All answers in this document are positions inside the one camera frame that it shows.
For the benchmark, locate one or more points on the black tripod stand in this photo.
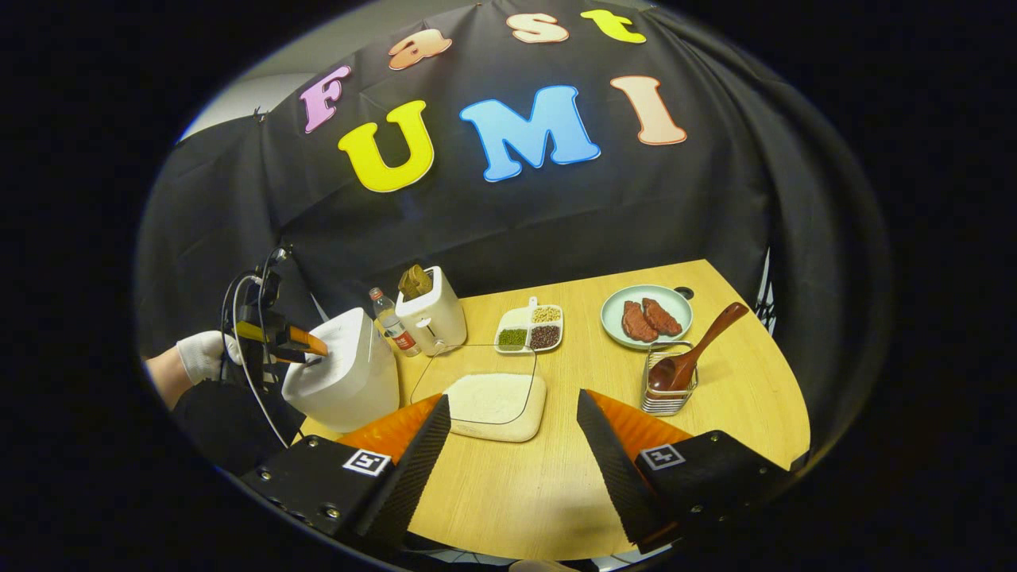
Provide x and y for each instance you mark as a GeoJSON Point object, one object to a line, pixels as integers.
{"type": "Point", "coordinates": [766, 294]}

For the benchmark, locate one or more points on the brown wooden spoon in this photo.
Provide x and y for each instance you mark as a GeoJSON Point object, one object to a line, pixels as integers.
{"type": "Point", "coordinates": [675, 369]}

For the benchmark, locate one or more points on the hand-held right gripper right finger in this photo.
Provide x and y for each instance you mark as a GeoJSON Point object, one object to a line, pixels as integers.
{"type": "Point", "coordinates": [616, 469]}

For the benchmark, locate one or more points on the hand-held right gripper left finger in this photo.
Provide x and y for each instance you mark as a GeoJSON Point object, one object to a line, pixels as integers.
{"type": "Point", "coordinates": [413, 469]}

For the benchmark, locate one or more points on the white toaster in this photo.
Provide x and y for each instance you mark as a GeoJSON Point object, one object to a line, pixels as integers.
{"type": "Point", "coordinates": [437, 318]}

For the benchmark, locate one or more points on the brown bread slice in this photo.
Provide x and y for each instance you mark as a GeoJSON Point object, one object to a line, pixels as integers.
{"type": "Point", "coordinates": [415, 282]}

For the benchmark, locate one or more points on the black backdrop cloth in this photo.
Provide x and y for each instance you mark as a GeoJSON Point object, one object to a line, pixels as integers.
{"type": "Point", "coordinates": [596, 206]}

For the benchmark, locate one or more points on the pale green plate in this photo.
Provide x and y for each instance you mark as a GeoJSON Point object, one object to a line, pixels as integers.
{"type": "Point", "coordinates": [616, 314]}

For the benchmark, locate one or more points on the white divided dish of beans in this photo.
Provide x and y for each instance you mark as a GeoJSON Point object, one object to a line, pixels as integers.
{"type": "Point", "coordinates": [528, 330]}

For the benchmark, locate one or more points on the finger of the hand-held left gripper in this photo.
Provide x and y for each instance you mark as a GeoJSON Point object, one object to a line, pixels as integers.
{"type": "Point", "coordinates": [302, 340]}
{"type": "Point", "coordinates": [288, 356]}

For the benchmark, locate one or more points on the white rice cooker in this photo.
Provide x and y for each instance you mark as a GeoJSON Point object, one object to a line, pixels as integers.
{"type": "Point", "coordinates": [349, 381]}

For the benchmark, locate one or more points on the red steak piece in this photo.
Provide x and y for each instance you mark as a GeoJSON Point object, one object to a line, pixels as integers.
{"type": "Point", "coordinates": [663, 316]}
{"type": "Point", "coordinates": [637, 322]}

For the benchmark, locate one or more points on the clear plastic bottle red label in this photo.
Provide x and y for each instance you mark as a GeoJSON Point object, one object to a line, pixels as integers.
{"type": "Point", "coordinates": [397, 330]}

